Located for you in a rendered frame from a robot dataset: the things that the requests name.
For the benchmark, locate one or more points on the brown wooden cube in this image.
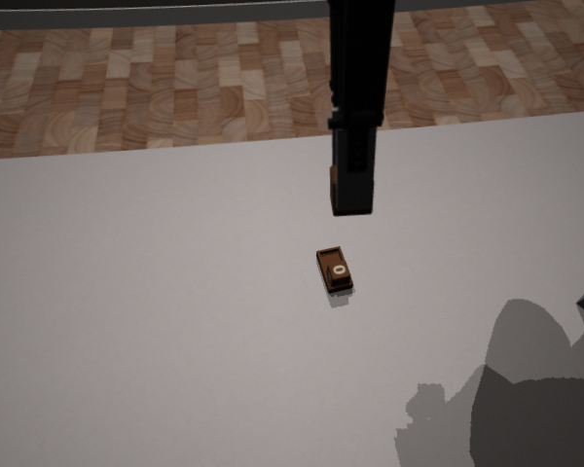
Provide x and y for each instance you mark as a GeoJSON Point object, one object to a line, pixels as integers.
{"type": "Point", "coordinates": [338, 273]}
{"type": "Point", "coordinates": [333, 198]}

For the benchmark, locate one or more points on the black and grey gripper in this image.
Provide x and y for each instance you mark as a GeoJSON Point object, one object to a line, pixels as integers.
{"type": "Point", "coordinates": [360, 38]}

